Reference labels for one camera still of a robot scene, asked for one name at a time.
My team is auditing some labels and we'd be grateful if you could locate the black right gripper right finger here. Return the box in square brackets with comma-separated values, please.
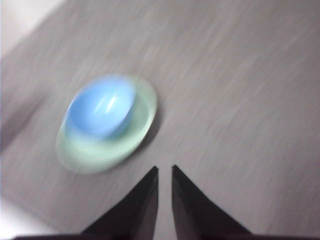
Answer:
[171, 164, 251, 236]

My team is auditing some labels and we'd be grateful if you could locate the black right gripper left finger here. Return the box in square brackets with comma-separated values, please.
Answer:
[79, 166, 160, 236]

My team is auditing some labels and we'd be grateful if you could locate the green round plate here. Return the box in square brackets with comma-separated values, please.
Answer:
[56, 73, 159, 175]

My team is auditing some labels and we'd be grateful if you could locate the blue ribbed bowl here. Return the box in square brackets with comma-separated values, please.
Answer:
[65, 73, 137, 140]

